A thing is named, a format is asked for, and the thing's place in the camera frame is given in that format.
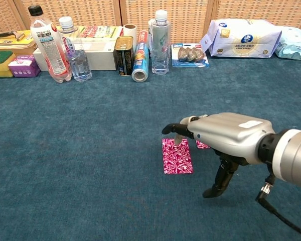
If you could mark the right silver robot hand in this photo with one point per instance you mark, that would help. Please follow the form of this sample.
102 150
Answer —
230 133

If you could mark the pink patterned packet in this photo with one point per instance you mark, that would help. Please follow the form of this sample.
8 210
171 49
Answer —
176 160
202 145

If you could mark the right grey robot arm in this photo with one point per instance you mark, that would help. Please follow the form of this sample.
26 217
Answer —
296 155

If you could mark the blue correction tape blister pack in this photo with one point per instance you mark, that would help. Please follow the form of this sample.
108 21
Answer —
190 55

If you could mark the white tissue pack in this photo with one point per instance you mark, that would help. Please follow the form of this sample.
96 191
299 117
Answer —
243 40

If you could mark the light blue wet wipes pack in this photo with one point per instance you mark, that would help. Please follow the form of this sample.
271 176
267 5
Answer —
294 45

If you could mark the tall clear bottle white cap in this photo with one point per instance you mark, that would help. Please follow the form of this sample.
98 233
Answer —
160 42

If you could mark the blue plastic wrap roll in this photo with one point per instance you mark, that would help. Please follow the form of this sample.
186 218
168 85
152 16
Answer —
140 60

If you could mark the rattan folding screen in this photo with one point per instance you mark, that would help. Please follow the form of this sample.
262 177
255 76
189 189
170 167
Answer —
185 15

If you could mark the black gold tin can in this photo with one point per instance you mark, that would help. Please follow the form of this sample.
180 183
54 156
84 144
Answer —
124 57

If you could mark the blue felt table cover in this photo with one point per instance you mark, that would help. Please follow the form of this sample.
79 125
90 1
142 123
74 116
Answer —
90 150

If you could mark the white paper roll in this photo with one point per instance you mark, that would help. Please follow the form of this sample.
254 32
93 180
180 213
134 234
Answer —
130 32

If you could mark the long white cardboard box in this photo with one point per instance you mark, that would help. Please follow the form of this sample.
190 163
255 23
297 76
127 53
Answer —
100 57

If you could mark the small water bottle white cap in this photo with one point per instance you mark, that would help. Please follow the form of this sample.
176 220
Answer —
79 65

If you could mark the yellow green sponge multipack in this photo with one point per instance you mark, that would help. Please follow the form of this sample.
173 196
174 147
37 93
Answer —
97 32

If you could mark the pink drink bottle black cap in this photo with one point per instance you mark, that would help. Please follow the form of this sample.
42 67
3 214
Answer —
50 50

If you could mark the small purple box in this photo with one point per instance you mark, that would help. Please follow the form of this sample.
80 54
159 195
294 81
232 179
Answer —
23 67

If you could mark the brown cardboard box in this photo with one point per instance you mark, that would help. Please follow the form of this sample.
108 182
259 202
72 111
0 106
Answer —
25 52

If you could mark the yellow razor blister pack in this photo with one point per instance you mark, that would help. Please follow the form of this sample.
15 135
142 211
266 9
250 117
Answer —
12 41

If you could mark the yellow sponge green pad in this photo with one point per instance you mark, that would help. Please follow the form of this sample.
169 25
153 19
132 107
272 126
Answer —
0 65

